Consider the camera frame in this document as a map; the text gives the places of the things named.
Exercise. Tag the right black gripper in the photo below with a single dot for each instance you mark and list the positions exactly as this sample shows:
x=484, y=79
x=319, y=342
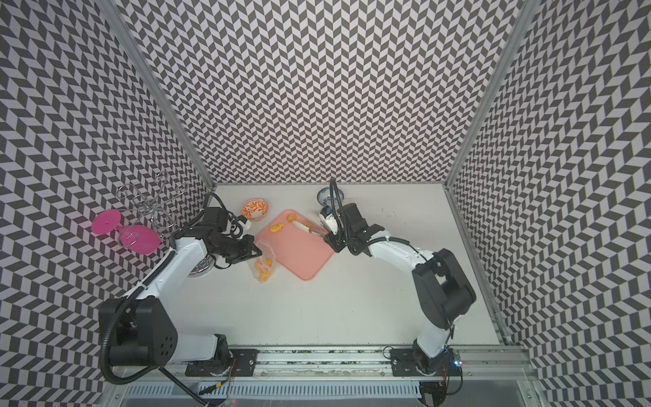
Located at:
x=331, y=240

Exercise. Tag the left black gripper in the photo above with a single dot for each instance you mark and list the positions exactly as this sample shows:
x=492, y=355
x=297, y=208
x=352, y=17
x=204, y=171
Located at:
x=249, y=247

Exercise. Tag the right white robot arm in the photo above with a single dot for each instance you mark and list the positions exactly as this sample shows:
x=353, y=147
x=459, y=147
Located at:
x=443, y=290

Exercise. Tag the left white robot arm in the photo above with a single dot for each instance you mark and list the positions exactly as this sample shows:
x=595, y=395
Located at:
x=137, y=335

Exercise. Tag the orange fish cookie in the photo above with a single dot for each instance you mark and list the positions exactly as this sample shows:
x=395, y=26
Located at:
x=276, y=228
x=262, y=270

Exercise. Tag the orange patterned small bowl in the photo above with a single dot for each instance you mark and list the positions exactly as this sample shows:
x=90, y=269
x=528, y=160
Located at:
x=255, y=209

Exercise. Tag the pink plastic tray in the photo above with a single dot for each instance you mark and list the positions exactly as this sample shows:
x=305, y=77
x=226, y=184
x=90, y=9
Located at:
x=300, y=252

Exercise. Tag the blue patterned small bowl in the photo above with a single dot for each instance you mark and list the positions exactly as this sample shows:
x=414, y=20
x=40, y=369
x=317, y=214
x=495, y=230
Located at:
x=331, y=199

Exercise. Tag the pink round disc lower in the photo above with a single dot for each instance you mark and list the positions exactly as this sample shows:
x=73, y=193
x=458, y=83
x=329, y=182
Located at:
x=140, y=239

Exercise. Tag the pink round disc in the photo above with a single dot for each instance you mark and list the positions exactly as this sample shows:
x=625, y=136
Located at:
x=106, y=222
x=140, y=239

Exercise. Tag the pink round disc upper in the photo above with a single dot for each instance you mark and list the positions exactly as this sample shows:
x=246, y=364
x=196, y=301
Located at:
x=106, y=222

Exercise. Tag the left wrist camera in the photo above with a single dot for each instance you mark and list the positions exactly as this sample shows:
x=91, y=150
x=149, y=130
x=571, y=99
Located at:
x=239, y=224

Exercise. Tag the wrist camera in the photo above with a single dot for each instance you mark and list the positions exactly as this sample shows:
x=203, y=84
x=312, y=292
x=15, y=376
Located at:
x=329, y=220
x=239, y=224

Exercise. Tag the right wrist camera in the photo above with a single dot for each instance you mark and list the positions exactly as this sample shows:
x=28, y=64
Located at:
x=329, y=220

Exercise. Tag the metal base rail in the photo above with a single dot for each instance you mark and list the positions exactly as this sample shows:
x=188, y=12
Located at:
x=335, y=373

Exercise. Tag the wire spiral stand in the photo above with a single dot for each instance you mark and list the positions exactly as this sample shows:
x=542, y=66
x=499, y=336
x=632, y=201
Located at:
x=150, y=209

